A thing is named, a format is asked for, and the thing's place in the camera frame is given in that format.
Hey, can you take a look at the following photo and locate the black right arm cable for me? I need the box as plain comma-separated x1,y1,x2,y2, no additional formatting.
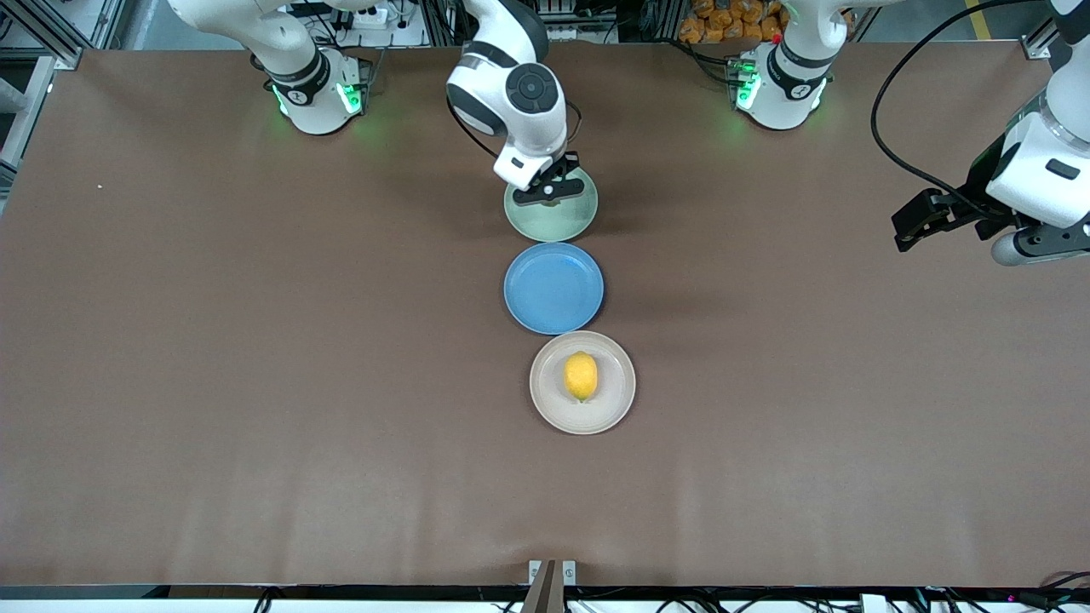
446,89,585,163

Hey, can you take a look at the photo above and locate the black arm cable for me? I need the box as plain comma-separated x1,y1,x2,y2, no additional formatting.
446,89,585,163
869,0,1047,203

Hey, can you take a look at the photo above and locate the black equipment rack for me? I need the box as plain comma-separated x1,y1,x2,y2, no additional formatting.
447,0,682,46

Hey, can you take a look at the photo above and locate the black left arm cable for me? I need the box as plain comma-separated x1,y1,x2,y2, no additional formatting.
869,0,1047,203

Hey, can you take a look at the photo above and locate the aluminium frame rail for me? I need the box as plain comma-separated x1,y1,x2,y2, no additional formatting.
0,0,83,201
1022,17,1061,60

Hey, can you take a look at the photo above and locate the blue plate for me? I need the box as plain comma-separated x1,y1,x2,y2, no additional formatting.
503,242,605,335

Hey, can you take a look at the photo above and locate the white power strip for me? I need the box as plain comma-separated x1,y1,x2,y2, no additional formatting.
335,3,390,29

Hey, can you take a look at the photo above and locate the pale green plate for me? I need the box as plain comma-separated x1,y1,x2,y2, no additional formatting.
503,162,599,243

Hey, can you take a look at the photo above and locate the beige plate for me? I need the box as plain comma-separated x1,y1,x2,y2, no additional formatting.
529,330,637,436

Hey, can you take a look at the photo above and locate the yellow lemon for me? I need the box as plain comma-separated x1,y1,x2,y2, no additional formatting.
564,351,600,403

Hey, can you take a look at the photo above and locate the bag of oranges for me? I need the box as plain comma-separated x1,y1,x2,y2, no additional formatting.
679,0,786,45

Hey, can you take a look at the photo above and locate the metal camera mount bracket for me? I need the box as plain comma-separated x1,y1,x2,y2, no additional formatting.
521,559,577,613

